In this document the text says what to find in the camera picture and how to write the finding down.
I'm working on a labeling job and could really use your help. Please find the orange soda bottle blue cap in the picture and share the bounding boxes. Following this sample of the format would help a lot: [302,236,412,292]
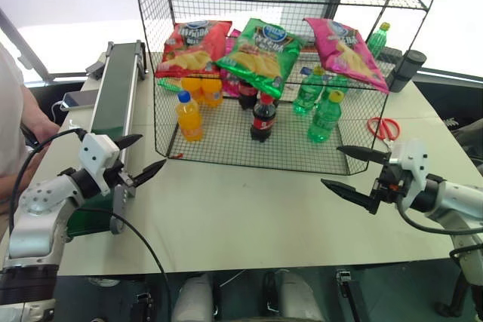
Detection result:
[175,90,204,143]

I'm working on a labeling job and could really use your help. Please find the person in white shirt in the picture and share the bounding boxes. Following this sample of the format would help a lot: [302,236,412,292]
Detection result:
[0,41,30,242]

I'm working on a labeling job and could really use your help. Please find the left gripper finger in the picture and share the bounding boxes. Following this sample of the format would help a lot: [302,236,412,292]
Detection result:
[114,133,144,151]
[128,159,168,188]

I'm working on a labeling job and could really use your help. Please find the magenta snack bag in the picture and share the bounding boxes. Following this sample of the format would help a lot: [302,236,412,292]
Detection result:
[220,29,245,97]

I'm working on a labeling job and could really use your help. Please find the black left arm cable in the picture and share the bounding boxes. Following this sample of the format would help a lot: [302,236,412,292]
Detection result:
[8,127,90,227]

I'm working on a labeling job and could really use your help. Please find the black cylinder container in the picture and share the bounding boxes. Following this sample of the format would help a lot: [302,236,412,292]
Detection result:
[388,49,428,94]

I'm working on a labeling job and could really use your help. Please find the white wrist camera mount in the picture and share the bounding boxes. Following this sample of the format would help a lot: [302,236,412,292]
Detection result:
[387,138,429,202]
[78,132,121,197]

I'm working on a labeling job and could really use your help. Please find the black wire rack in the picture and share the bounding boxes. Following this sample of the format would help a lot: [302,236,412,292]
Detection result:
[131,0,449,176]

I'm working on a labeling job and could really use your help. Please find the white charging cable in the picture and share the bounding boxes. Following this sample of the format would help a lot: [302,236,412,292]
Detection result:
[50,100,68,124]

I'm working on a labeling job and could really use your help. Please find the cola bottle red cap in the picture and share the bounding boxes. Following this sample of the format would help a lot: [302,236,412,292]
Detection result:
[250,92,279,144]
[237,79,260,111]

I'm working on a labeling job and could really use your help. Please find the small green snack bag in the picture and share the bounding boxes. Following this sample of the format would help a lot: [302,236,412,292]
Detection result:
[157,77,184,93]

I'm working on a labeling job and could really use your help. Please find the red potato chips bag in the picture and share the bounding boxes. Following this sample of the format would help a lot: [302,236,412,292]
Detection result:
[155,20,233,79]

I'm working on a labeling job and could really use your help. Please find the green conveyor belt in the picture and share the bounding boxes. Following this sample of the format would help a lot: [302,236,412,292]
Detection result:
[66,40,148,241]

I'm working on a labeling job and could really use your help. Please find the red handled scissors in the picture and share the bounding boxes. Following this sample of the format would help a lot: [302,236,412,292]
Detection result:
[367,116,401,150]

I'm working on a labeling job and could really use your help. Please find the green potato chips bag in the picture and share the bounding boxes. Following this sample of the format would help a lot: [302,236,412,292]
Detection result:
[214,18,309,100]

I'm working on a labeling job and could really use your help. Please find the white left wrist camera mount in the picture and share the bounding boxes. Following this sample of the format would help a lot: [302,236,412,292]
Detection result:
[78,132,121,197]

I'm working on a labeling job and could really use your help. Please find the pink potato chips bag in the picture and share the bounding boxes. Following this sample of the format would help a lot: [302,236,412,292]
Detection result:
[303,17,390,94]

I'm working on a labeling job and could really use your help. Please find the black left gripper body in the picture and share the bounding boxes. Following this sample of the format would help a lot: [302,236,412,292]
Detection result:
[101,160,137,195]

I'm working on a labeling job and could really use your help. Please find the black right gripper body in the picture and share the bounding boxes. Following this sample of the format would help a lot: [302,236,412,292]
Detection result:
[370,161,411,207]

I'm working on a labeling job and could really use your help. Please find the green soda bottle yellow cap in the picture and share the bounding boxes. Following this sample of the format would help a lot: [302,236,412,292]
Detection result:
[366,22,392,60]
[322,72,350,101]
[292,65,326,115]
[307,90,345,144]

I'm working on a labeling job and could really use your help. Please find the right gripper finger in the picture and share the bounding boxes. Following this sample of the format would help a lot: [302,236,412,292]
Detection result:
[320,179,381,216]
[336,145,392,165]

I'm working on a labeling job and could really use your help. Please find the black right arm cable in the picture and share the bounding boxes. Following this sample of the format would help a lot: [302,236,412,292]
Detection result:
[395,196,483,235]

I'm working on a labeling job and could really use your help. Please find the white rounded shape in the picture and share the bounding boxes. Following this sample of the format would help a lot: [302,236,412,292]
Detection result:
[277,269,326,322]
[171,273,215,322]

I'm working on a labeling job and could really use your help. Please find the grey phone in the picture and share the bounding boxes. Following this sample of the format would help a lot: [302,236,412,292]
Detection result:
[60,90,100,112]

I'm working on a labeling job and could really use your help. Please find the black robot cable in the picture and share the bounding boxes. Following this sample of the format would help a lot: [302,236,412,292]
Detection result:
[75,207,175,322]

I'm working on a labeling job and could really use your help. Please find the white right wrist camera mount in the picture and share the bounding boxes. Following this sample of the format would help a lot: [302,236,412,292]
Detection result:
[387,138,429,202]

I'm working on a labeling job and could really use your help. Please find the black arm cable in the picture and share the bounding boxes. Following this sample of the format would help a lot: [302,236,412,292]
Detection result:
[8,127,90,227]
[395,196,483,235]

